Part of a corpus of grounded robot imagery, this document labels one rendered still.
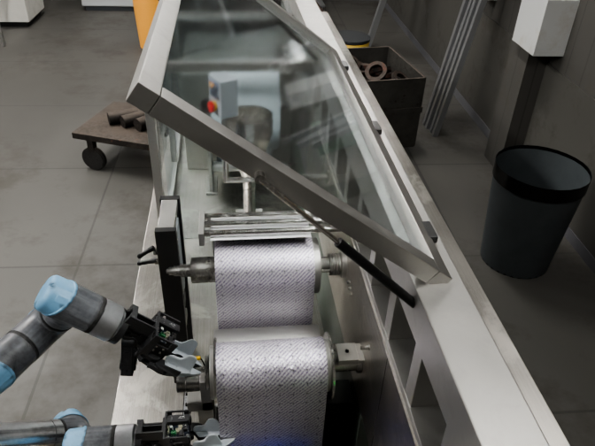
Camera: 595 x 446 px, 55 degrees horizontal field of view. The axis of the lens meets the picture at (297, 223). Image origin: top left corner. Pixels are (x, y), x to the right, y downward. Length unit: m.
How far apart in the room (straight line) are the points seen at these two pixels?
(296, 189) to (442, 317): 0.29
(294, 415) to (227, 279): 0.34
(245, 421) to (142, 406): 0.46
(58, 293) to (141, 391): 0.68
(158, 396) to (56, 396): 1.34
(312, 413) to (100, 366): 1.89
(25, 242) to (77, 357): 1.12
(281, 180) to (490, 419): 0.40
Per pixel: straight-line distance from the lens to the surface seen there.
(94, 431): 1.39
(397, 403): 1.07
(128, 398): 1.75
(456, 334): 0.86
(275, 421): 1.35
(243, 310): 1.42
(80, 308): 1.15
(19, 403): 3.06
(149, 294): 2.05
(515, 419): 0.78
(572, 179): 3.82
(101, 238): 3.92
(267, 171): 0.76
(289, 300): 1.41
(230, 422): 1.34
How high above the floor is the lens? 2.24
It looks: 35 degrees down
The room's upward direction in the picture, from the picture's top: 2 degrees clockwise
